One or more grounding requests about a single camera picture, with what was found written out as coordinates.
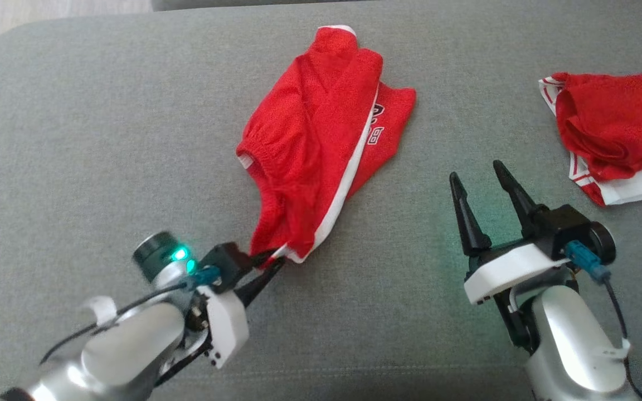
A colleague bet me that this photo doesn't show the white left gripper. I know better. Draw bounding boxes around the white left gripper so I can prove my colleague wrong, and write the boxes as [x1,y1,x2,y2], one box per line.
[196,249,288,369]

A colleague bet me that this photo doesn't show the red shorts with white stripe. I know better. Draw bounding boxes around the red shorts with white stripe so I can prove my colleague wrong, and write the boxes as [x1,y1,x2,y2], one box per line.
[236,25,417,264]

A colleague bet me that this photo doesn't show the left arm white cable clip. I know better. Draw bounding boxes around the left arm white cable clip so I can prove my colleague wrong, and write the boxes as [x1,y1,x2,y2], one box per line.
[81,295,119,327]

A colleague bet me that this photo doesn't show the right arm black cable teal plug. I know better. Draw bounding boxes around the right arm black cable teal plug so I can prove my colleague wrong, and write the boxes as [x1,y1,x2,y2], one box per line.
[565,241,642,401]

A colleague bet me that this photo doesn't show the red sports shorts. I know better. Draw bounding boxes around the red sports shorts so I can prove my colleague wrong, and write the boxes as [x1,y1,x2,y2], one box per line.
[538,66,642,207]

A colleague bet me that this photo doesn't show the right arm white cable clip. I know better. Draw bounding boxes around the right arm white cable clip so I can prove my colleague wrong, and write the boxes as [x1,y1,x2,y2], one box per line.
[593,336,633,360]

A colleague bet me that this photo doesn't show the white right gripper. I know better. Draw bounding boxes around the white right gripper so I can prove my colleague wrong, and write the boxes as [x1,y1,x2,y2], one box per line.
[449,160,570,306]

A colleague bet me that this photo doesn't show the arm black cable teal plug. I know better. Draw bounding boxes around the arm black cable teal plug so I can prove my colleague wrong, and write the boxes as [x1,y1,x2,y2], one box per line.
[565,241,642,401]
[40,266,222,366]

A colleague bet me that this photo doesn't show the arm white cable clip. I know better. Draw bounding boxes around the arm white cable clip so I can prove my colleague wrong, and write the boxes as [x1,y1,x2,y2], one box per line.
[593,336,633,360]
[81,295,119,327]

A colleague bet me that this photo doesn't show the left arm black cable teal plug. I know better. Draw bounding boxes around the left arm black cable teal plug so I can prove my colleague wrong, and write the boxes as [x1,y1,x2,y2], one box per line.
[40,266,222,366]

